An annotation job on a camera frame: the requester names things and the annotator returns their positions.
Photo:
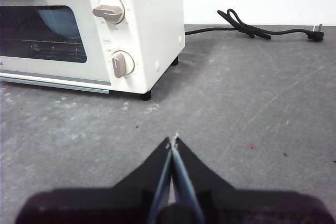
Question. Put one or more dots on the grey oven crumb tray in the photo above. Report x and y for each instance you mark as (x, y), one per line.
(65, 86)

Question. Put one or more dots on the beige temperature knob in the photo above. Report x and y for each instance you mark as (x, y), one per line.
(109, 11)

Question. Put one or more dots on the cream Toshiba toaster oven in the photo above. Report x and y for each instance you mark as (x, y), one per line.
(157, 24)

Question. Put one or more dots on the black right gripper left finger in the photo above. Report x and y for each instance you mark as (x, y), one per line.
(110, 205)

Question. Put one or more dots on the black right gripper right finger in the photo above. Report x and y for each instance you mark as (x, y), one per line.
(249, 208)

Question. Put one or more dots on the beige timer knob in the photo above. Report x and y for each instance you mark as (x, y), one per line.
(120, 64)

